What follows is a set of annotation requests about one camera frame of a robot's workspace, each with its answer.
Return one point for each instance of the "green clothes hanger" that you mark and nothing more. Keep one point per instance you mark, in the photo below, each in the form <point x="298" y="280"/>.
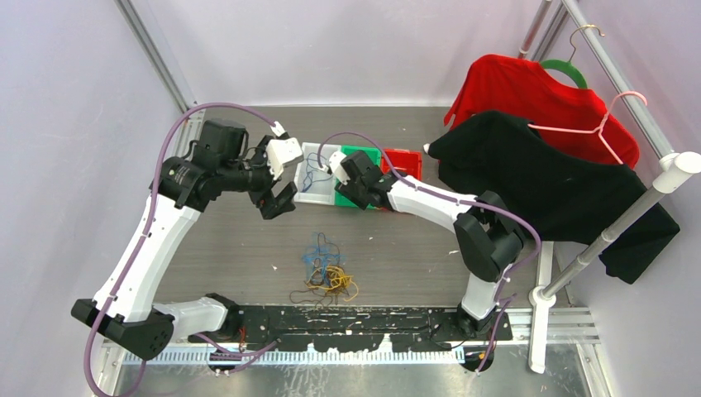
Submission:
<point x="565" y="66"/>

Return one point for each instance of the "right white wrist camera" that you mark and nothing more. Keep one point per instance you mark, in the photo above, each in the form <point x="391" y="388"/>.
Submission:
<point x="336" y="169"/>

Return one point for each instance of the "pink clothes hanger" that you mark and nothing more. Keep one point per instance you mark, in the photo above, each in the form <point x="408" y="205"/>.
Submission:
<point x="598" y="130"/>

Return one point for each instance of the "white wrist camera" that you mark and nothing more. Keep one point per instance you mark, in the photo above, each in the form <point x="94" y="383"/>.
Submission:
<point x="336" y="169"/>
<point x="281" y="154"/>

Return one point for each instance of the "black shirt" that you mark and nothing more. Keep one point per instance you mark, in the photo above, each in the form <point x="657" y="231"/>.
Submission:
<point x="564" y="198"/>

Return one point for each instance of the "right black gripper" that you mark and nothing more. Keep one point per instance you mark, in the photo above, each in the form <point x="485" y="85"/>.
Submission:
<point x="348" y="191"/>

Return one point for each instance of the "red shirt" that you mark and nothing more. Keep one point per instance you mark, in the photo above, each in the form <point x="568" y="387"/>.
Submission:
<point x="522" y="88"/>

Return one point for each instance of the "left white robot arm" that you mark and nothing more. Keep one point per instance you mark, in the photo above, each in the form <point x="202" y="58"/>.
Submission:
<point x="221" y="160"/>

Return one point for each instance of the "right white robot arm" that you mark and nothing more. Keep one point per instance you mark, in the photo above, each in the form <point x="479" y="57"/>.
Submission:
<point x="489" y="241"/>

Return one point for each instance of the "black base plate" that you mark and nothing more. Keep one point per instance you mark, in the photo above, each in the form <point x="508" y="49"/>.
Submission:
<point x="353" y="329"/>

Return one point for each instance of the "white plastic bin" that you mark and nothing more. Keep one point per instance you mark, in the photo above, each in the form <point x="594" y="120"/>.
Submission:
<point x="314" y="184"/>

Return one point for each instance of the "white clothes rack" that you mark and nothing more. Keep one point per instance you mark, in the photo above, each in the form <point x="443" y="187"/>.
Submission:
<point x="675" y="169"/>

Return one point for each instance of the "red plastic bin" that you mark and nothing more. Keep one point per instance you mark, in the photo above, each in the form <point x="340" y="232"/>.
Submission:
<point x="406" y="161"/>

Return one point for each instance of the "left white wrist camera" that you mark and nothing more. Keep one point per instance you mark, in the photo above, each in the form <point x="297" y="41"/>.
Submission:
<point x="281" y="154"/>

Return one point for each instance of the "aluminium frame rail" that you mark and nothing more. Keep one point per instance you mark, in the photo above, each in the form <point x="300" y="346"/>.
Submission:
<point x="150" y="36"/>

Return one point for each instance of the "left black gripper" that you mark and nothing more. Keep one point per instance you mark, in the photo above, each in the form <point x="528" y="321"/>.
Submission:
<point x="264" y="199"/>

